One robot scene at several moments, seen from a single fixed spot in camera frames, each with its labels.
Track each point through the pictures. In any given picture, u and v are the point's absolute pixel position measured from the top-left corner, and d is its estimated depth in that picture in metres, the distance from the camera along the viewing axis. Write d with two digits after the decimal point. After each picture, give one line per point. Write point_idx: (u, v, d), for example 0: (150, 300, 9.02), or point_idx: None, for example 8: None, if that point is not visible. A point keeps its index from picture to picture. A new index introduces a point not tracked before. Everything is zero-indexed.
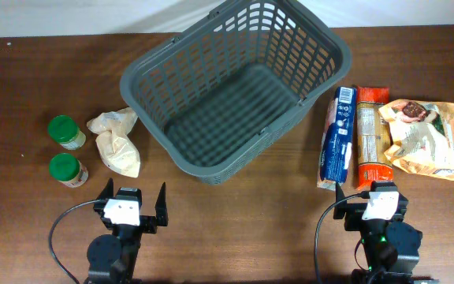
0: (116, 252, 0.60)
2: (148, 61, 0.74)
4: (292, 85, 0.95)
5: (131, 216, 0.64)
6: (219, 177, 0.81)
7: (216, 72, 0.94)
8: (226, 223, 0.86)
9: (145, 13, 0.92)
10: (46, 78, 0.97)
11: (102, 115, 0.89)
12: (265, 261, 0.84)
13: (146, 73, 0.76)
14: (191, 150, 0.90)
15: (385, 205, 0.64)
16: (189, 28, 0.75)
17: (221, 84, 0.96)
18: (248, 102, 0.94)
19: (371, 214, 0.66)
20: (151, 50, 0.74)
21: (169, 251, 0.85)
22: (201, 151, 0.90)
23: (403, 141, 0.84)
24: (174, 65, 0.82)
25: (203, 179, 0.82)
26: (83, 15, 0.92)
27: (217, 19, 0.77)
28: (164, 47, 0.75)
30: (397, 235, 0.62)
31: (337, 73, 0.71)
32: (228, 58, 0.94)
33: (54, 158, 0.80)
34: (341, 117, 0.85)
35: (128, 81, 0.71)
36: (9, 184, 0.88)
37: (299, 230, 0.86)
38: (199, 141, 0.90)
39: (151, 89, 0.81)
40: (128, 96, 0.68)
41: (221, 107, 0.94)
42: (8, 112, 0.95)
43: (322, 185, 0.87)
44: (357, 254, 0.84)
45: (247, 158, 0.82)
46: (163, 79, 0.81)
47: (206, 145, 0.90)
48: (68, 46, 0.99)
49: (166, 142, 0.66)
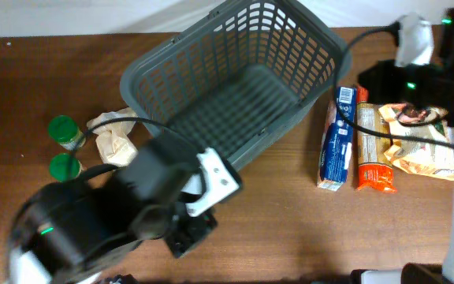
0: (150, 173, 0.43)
2: (148, 61, 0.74)
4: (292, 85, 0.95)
5: (215, 192, 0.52)
6: None
7: (215, 72, 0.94)
8: (227, 223, 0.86)
9: (145, 13, 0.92)
10: (46, 78, 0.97)
11: (102, 115, 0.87)
12: (265, 261, 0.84)
13: (147, 72, 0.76)
14: None
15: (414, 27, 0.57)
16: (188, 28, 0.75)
17: (220, 84, 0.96)
18: (248, 102, 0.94)
19: (415, 49, 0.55)
20: (151, 50, 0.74)
21: (169, 251, 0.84)
22: None
23: (403, 141, 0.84)
24: (174, 65, 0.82)
25: None
26: (83, 15, 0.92)
27: (217, 19, 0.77)
28: (164, 47, 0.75)
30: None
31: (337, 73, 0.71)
32: (228, 59, 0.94)
33: (54, 159, 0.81)
34: (341, 117, 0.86)
35: (129, 81, 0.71)
36: (8, 184, 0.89)
37: (299, 229, 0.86)
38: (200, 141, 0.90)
39: (151, 89, 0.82)
40: (128, 97, 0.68)
41: (221, 107, 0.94)
42: (7, 113, 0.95)
43: (323, 185, 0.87)
44: (358, 254, 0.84)
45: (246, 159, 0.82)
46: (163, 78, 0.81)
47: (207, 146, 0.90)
48: (68, 45, 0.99)
49: None
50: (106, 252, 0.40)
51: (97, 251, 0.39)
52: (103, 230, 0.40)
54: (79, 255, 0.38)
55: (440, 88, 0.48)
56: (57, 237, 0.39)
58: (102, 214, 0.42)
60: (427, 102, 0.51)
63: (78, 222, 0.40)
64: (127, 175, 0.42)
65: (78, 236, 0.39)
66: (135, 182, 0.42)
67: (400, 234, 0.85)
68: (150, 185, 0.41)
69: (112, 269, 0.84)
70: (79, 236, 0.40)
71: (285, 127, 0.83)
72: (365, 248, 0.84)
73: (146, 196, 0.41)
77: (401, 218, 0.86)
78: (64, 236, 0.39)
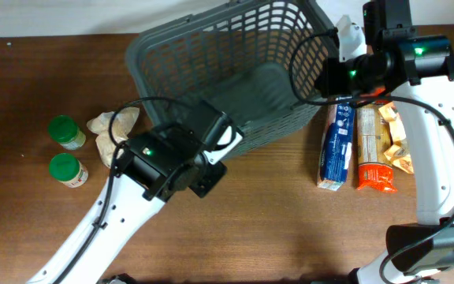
0: (206, 116, 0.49)
2: (158, 34, 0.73)
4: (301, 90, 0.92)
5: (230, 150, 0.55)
6: None
7: (220, 63, 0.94)
8: (226, 223, 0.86)
9: (145, 12, 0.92)
10: (46, 78, 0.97)
11: (102, 115, 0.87)
12: (265, 261, 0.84)
13: (154, 46, 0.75)
14: None
15: (344, 30, 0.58)
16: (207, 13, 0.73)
17: (230, 75, 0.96)
18: (254, 97, 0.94)
19: (352, 50, 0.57)
20: (164, 24, 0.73)
21: (169, 251, 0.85)
22: None
23: (403, 141, 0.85)
24: (187, 45, 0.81)
25: None
26: (83, 15, 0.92)
27: (237, 8, 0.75)
28: (178, 24, 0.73)
30: (433, 42, 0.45)
31: None
32: (240, 52, 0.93)
33: (55, 159, 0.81)
34: (341, 117, 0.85)
35: (135, 51, 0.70)
36: (8, 184, 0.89)
37: (299, 229, 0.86)
38: None
39: (159, 61, 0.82)
40: (132, 63, 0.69)
41: (227, 97, 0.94)
42: (7, 112, 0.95)
43: (323, 185, 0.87)
44: (358, 254, 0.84)
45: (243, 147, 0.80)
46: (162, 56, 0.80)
47: None
48: (68, 46, 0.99)
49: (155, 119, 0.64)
50: (180, 176, 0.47)
51: (176, 173, 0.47)
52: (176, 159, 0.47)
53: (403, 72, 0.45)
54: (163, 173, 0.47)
55: (373, 65, 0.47)
56: (148, 163, 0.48)
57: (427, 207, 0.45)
58: (170, 151, 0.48)
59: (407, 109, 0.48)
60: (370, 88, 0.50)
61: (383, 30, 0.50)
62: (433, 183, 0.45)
63: (161, 152, 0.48)
64: (185, 125, 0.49)
65: (159, 160, 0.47)
66: (192, 126, 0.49)
67: None
68: (206, 130, 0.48)
69: (112, 268, 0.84)
70: (164, 162, 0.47)
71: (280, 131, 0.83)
72: (364, 248, 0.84)
73: (208, 140, 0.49)
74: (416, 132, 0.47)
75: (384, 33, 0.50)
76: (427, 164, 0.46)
77: (402, 218, 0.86)
78: (153, 160, 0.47)
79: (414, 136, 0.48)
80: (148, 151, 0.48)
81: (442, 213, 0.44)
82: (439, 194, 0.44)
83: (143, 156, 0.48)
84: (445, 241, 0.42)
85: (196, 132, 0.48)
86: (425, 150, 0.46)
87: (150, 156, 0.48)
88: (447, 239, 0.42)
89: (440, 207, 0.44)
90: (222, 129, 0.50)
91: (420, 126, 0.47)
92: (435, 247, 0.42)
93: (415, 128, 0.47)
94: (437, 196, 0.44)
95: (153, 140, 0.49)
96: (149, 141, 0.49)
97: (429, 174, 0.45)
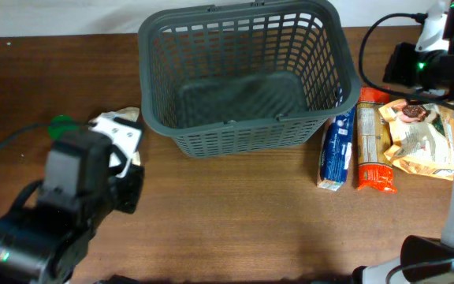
0: (68, 170, 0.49)
2: (174, 16, 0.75)
4: (307, 99, 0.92)
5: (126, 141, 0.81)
6: (202, 147, 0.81)
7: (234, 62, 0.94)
8: (226, 223, 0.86)
9: (146, 13, 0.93)
10: (46, 77, 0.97)
11: (102, 115, 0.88)
12: (265, 261, 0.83)
13: (166, 28, 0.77)
14: (185, 121, 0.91)
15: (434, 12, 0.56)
16: (228, 8, 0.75)
17: (234, 76, 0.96)
18: (257, 101, 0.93)
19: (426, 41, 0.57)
20: (180, 12, 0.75)
21: (170, 250, 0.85)
22: (193, 119, 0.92)
23: (402, 141, 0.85)
24: (205, 39, 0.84)
25: (186, 150, 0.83)
26: (84, 15, 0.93)
27: (259, 9, 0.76)
28: (197, 13, 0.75)
30: None
31: (340, 108, 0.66)
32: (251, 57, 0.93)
33: None
34: (341, 117, 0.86)
35: (146, 35, 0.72)
36: (7, 184, 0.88)
37: (299, 229, 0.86)
38: (196, 116, 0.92)
39: (166, 50, 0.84)
40: (143, 44, 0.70)
41: (229, 97, 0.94)
42: (5, 111, 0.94)
43: (323, 185, 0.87)
44: (359, 254, 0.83)
45: (231, 145, 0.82)
46: (177, 40, 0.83)
47: (199, 117, 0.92)
48: (68, 45, 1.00)
49: (148, 110, 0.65)
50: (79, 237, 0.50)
51: (53, 257, 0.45)
52: (50, 242, 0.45)
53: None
54: (38, 261, 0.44)
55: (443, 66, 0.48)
56: (16, 259, 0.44)
57: None
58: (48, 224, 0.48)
59: None
60: (432, 86, 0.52)
61: None
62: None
63: (27, 241, 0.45)
64: (48, 182, 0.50)
65: (27, 250, 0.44)
66: (60, 184, 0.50)
67: (401, 233, 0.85)
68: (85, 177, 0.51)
69: (112, 268, 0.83)
70: (32, 252, 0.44)
71: (273, 140, 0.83)
72: (365, 248, 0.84)
73: (75, 192, 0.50)
74: None
75: None
76: None
77: (401, 218, 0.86)
78: (20, 252, 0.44)
79: None
80: (7, 252, 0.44)
81: None
82: None
83: (5, 258, 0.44)
84: None
85: (66, 192, 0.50)
86: None
87: (10, 256, 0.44)
88: None
89: None
90: (91, 165, 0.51)
91: None
92: (452, 270, 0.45)
93: None
94: None
95: (11, 226, 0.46)
96: (7, 229, 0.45)
97: None
